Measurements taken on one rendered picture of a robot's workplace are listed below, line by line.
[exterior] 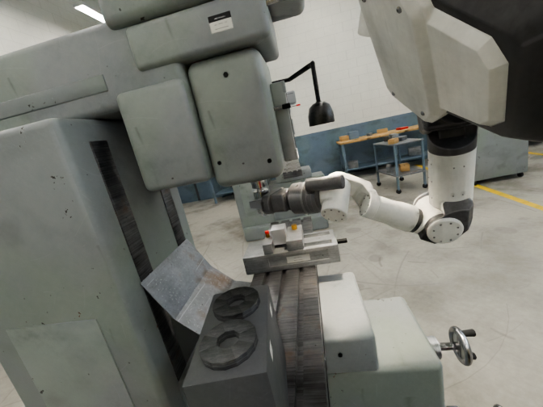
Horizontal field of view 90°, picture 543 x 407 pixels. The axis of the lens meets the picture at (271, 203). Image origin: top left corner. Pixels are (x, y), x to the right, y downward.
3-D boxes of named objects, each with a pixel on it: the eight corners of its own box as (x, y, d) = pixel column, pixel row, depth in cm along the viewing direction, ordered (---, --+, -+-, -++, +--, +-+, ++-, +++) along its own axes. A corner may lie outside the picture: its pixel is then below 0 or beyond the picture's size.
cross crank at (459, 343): (465, 345, 95) (464, 316, 92) (486, 374, 84) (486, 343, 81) (417, 348, 98) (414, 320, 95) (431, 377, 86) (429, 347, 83)
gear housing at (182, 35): (280, 60, 83) (273, 23, 80) (271, 34, 59) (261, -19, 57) (179, 86, 88) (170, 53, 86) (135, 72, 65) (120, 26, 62)
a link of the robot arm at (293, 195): (278, 180, 85) (313, 176, 79) (284, 209, 87) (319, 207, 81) (257, 191, 75) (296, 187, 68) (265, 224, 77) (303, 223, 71)
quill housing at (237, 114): (288, 165, 89) (268, 61, 81) (284, 178, 69) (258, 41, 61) (233, 177, 92) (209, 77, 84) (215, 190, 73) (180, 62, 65)
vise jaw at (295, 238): (303, 233, 111) (301, 224, 110) (304, 249, 96) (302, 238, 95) (288, 235, 112) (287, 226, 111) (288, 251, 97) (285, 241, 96)
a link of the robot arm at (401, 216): (364, 207, 77) (428, 228, 77) (370, 230, 68) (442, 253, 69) (383, 176, 71) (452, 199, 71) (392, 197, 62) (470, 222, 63)
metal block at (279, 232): (288, 237, 107) (284, 223, 105) (287, 243, 101) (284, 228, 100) (275, 239, 108) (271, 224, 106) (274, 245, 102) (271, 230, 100)
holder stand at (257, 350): (285, 354, 62) (267, 277, 57) (294, 471, 41) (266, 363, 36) (234, 363, 62) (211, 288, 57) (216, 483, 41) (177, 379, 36)
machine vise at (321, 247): (335, 244, 111) (330, 219, 108) (341, 262, 96) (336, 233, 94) (252, 257, 116) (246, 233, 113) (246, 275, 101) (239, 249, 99)
